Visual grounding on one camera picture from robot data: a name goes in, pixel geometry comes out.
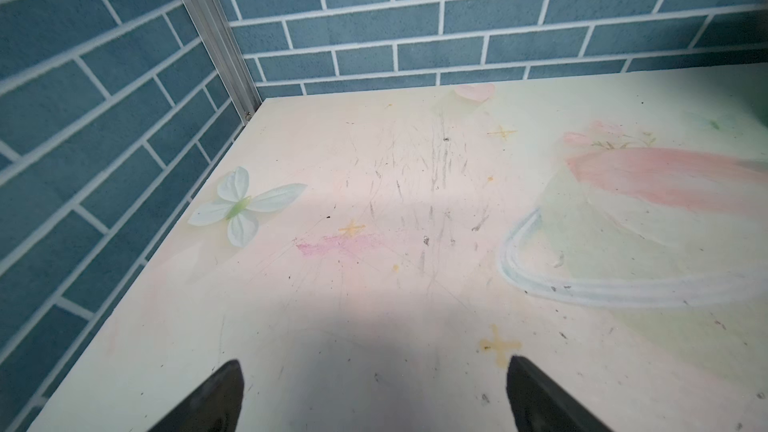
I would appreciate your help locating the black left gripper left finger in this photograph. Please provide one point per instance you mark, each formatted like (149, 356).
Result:
(215, 405)

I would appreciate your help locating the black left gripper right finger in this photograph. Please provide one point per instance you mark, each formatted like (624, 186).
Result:
(538, 403)

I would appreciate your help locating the aluminium left corner post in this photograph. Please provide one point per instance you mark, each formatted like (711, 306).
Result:
(210, 21)

